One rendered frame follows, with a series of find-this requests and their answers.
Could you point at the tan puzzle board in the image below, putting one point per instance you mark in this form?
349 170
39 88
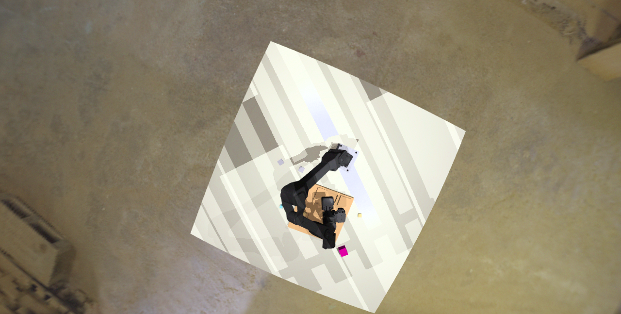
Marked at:
314 206

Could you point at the magenta cube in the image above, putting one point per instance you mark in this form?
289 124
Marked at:
342 251

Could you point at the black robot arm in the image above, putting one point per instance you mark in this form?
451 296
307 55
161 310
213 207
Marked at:
296 192

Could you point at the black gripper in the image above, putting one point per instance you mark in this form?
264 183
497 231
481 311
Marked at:
327 206

